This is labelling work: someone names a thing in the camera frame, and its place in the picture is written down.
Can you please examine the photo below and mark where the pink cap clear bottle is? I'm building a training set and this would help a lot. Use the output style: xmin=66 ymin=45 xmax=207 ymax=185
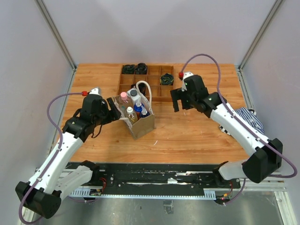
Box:
xmin=119 ymin=92 xmax=132 ymax=111

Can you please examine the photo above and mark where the blue spray bottle orange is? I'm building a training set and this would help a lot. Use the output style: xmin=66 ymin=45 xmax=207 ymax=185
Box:
xmin=134 ymin=98 xmax=143 ymax=114

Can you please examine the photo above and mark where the blue striped cloth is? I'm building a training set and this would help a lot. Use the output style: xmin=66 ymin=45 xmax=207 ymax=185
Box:
xmin=235 ymin=107 xmax=265 ymax=134

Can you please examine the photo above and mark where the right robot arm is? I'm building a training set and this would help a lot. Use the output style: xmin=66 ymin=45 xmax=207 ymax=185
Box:
xmin=170 ymin=72 xmax=283 ymax=188

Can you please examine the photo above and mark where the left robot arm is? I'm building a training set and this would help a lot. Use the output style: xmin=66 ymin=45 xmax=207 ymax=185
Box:
xmin=15 ymin=88 xmax=121 ymax=225

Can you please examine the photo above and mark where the black rolled sock behind bag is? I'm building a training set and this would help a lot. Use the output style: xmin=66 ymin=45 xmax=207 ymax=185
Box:
xmin=131 ymin=83 xmax=146 ymax=96

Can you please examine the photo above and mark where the dark green rolled sock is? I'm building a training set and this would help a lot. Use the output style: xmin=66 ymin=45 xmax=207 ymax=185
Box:
xmin=160 ymin=73 xmax=174 ymax=86

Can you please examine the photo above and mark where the wooden compartment tray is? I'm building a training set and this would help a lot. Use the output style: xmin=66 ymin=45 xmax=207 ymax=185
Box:
xmin=117 ymin=64 xmax=175 ymax=102

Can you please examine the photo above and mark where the white bottle grey cap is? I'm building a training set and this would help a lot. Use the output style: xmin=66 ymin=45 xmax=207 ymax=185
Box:
xmin=127 ymin=88 xmax=141 ymax=105

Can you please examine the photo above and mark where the black rolled sock left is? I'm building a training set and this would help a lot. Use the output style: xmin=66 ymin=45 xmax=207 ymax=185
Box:
xmin=122 ymin=64 xmax=135 ymax=74

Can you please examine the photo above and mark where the black white striped cloth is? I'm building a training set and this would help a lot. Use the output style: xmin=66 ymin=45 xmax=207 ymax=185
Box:
xmin=219 ymin=108 xmax=257 ymax=135

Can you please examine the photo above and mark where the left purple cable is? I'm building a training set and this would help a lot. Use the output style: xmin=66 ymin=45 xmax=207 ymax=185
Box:
xmin=18 ymin=90 xmax=89 ymax=223

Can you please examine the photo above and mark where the purple cable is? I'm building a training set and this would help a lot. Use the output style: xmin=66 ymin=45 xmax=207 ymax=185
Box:
xmin=178 ymin=53 xmax=298 ymax=207
xmin=18 ymin=90 xmax=89 ymax=223

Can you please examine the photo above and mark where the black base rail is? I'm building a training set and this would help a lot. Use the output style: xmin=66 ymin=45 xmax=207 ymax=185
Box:
xmin=81 ymin=163 xmax=240 ymax=197

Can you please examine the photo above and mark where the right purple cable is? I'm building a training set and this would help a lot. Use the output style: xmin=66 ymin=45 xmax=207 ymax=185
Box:
xmin=178 ymin=53 xmax=298 ymax=207

